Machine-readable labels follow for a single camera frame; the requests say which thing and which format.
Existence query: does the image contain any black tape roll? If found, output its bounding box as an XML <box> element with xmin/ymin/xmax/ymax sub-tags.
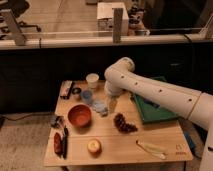
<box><xmin>72</xmin><ymin>87</ymin><xmax>81</xmax><ymax>95</ymax></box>

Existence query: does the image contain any small grey metal clip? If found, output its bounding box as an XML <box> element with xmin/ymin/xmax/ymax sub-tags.
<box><xmin>50</xmin><ymin>115</ymin><xmax>63</xmax><ymax>128</ymax></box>

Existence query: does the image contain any green plastic tray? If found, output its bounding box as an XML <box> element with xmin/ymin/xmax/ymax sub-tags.
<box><xmin>132</xmin><ymin>94</ymin><xmax>178</xmax><ymax>124</ymax></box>

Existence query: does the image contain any black office chair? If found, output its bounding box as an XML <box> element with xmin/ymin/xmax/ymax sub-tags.
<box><xmin>0</xmin><ymin>0</ymin><xmax>41</xmax><ymax>33</ymax></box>

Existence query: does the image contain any black marker pen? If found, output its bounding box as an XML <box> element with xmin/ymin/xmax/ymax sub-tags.
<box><xmin>62</xmin><ymin>127</ymin><xmax>69</xmax><ymax>159</ymax></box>

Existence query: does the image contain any red bowl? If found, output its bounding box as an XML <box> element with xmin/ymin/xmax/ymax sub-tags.
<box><xmin>68</xmin><ymin>104</ymin><xmax>91</xmax><ymax>127</ymax></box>

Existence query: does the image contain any white cardboard box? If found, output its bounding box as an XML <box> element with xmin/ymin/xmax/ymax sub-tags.
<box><xmin>97</xmin><ymin>2</ymin><xmax>129</xmax><ymax>36</ymax></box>

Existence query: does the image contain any dark purple grape bunch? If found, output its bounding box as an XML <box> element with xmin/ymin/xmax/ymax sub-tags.
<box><xmin>114</xmin><ymin>113</ymin><xmax>138</xmax><ymax>133</ymax></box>

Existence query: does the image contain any blue plastic cup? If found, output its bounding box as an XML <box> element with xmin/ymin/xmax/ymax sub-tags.
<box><xmin>81</xmin><ymin>90</ymin><xmax>93</xmax><ymax>104</ymax></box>

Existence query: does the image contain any blue object beside table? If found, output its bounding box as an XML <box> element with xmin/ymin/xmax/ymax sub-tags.
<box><xmin>184</xmin><ymin>132</ymin><xmax>196</xmax><ymax>149</ymax></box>

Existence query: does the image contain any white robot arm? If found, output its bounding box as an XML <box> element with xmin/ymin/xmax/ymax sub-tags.
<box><xmin>104</xmin><ymin>57</ymin><xmax>213</xmax><ymax>171</ymax></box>

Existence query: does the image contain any red oblong toy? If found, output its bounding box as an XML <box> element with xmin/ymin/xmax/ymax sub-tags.
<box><xmin>54</xmin><ymin>133</ymin><xmax>62</xmax><ymax>155</ymax></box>

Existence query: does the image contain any white paper cup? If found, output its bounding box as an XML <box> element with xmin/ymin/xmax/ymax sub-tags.
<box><xmin>86</xmin><ymin>73</ymin><xmax>99</xmax><ymax>89</ymax></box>

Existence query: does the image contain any yellow apple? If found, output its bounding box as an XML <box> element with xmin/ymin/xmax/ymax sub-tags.
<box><xmin>87</xmin><ymin>139</ymin><xmax>101</xmax><ymax>154</ymax></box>

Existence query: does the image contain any wooden table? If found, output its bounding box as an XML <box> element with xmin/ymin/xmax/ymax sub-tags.
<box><xmin>43</xmin><ymin>79</ymin><xmax>194</xmax><ymax>167</ymax></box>

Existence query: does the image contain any pale yellow banana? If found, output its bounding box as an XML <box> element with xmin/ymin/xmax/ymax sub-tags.
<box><xmin>136</xmin><ymin>140</ymin><xmax>166</xmax><ymax>160</ymax></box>

